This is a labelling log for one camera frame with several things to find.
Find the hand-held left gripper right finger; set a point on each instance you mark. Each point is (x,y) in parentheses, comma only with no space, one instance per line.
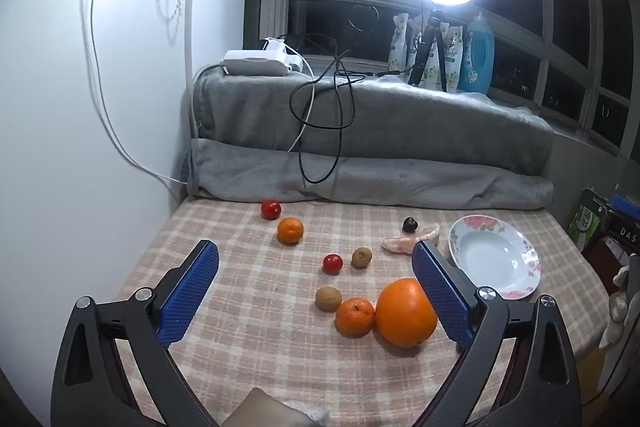
(442,297)

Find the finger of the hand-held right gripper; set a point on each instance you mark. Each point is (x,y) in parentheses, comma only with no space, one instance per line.
(627,204)

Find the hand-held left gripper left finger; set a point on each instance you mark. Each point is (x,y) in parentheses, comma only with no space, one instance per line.
(192,292)

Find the large orange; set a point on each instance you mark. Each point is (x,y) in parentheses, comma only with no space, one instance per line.
(406,319)

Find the white floral plate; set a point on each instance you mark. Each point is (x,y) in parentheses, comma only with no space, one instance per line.
(492,257)

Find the peeled citrus segment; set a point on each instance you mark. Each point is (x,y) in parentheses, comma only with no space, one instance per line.
(402,245)

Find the small dark round fruit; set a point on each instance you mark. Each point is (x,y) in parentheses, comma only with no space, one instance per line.
(410,224)

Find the small orange mandarin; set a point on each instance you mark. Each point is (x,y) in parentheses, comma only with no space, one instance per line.
(355,316)
(290,230)

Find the small brown round fruit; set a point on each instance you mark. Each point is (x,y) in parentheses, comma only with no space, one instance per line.
(361,257)
(328,298)

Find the red tomato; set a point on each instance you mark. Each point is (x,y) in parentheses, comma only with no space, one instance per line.
(271,209)
(332,264)

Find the person's right hand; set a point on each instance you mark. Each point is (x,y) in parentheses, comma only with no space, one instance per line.
(620,302)

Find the person's left hand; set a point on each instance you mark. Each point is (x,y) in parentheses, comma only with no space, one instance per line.
(270,409)

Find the pink plaid tablecloth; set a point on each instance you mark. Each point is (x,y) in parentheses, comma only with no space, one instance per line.
(260,332)

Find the grey fleece blanket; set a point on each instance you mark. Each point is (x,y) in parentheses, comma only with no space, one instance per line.
(400,132)

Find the white cabinet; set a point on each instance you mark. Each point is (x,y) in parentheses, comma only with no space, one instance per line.
(75,132)

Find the blue detergent bottle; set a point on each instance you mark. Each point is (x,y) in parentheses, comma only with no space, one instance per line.
(477,57)

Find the white power adapter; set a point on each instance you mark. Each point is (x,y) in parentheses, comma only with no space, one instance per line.
(276,47)
(252,63)

